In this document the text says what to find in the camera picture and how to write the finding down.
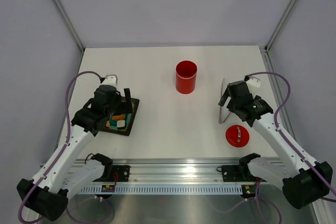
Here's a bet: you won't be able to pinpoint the white food piece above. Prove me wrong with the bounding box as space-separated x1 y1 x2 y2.
117 120 126 129

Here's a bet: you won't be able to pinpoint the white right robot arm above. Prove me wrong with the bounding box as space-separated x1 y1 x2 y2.
218 79 333 209

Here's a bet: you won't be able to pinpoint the left aluminium frame post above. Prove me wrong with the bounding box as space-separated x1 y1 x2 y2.
36 0 85 53

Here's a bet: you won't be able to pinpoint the black green square plate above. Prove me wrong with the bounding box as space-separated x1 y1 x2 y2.
101 98 140 136

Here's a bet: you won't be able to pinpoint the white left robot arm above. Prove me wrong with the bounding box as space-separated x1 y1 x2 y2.
17 84 133 221

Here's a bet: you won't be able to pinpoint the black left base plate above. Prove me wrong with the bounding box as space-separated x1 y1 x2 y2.
94 165 130 182

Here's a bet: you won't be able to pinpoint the orange fried food piece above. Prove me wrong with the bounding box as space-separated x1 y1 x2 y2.
112 114 126 121

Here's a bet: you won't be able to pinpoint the right aluminium frame post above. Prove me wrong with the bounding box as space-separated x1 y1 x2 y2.
265 0 314 53

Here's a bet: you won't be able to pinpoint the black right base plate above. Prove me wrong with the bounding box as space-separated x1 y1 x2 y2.
216 165 261 183

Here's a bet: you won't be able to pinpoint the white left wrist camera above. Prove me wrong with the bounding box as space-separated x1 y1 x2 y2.
102 74 118 87

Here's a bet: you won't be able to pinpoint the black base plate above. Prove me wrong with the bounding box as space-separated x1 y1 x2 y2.
94 165 130 182
216 165 261 183

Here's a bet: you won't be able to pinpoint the stainless steel tongs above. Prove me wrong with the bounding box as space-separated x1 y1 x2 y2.
218 78 230 124

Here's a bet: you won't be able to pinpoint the aluminium frame post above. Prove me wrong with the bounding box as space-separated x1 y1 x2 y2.
36 0 85 53
265 0 314 53

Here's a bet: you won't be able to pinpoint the red cylindrical canister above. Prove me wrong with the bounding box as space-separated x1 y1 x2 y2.
175 60 197 94

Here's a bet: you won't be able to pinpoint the white slotted cable duct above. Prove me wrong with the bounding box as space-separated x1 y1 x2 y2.
79 184 243 195

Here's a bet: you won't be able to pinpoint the aluminium mounting rail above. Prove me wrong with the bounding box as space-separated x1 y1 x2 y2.
39 157 289 183

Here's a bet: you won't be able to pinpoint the red lid with metal handle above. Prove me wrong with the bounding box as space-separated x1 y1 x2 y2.
225 125 250 148

